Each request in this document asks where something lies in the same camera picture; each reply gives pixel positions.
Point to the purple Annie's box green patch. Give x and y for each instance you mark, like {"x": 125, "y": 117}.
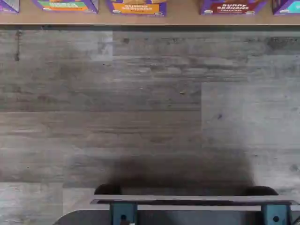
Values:
{"x": 65, "y": 5}

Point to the purple Annie's chocolate grahams box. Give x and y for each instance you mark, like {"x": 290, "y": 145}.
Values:
{"x": 232, "y": 8}

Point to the blue metal bracket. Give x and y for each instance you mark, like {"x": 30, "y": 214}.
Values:
{"x": 277, "y": 212}
{"x": 123, "y": 211}

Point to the black round foot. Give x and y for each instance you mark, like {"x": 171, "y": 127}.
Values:
{"x": 260, "y": 190}
{"x": 107, "y": 189}

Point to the purple Annie's box teal patch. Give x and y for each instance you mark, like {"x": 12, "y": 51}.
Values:
{"x": 286, "y": 8}

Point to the purple Annie's honey grahams box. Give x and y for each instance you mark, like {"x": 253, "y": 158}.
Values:
{"x": 136, "y": 8}

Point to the grey metal frame bar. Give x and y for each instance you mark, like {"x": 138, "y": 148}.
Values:
{"x": 187, "y": 199}

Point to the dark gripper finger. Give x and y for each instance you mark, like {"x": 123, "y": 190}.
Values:
{"x": 125, "y": 222}

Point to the purple Annie's snack box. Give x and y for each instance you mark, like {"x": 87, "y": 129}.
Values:
{"x": 9, "y": 5}

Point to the brown wooden shelf board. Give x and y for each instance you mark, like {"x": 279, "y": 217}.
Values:
{"x": 182, "y": 19}

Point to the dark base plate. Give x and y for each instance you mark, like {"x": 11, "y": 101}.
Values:
{"x": 199, "y": 218}

